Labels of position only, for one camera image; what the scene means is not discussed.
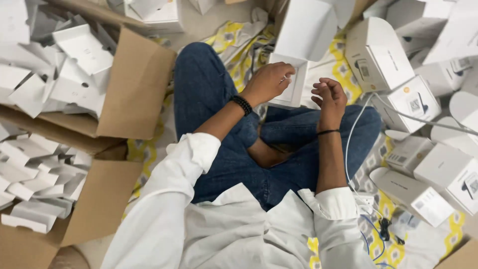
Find person's left hand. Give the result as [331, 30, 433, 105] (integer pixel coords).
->
[240, 62, 296, 110]

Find person's right hand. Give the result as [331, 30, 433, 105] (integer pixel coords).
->
[311, 77, 349, 128]

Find white cardboard box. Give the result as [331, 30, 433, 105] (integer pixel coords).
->
[267, 0, 339, 110]

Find pile of white product boxes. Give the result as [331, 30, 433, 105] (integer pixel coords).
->
[344, 0, 478, 228]

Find person's bare foot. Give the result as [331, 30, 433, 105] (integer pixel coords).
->
[246, 125, 293, 169]

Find brown cardboard flap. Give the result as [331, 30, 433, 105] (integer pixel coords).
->
[337, 0, 378, 35]

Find person's blue jeans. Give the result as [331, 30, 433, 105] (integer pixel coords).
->
[173, 42, 382, 212]

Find white power adapter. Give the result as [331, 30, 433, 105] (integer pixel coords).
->
[354, 192, 376, 216]

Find black plug connector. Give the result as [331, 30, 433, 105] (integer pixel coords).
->
[378, 217, 393, 242]

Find person's white shirt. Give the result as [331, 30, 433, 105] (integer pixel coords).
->
[100, 132, 378, 269]

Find white lidded box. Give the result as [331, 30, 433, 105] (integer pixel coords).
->
[108, 0, 186, 35]

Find yellow grey patterned cloth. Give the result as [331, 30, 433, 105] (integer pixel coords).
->
[121, 20, 467, 269]

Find large carton of white inserts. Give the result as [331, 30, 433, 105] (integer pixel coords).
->
[0, 0, 177, 141]

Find brown cardboard carton corner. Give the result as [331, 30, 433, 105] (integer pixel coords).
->
[434, 239, 478, 269]

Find brown carton of folded inserts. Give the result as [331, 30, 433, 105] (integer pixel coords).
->
[0, 121, 145, 269]

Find thin white cable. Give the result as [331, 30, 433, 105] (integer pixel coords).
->
[344, 93, 375, 195]

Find black bead bracelet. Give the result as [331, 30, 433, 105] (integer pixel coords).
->
[229, 94, 254, 117]

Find thick grey-white cable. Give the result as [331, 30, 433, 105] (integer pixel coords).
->
[373, 92, 478, 137]

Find thin blue wire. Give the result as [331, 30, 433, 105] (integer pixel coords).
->
[359, 214, 397, 269]

